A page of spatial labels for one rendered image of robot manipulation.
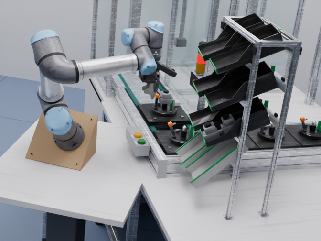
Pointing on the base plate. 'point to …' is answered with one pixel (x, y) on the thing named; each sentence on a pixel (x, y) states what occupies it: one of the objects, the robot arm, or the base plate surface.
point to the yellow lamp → (200, 68)
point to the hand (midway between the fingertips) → (153, 96)
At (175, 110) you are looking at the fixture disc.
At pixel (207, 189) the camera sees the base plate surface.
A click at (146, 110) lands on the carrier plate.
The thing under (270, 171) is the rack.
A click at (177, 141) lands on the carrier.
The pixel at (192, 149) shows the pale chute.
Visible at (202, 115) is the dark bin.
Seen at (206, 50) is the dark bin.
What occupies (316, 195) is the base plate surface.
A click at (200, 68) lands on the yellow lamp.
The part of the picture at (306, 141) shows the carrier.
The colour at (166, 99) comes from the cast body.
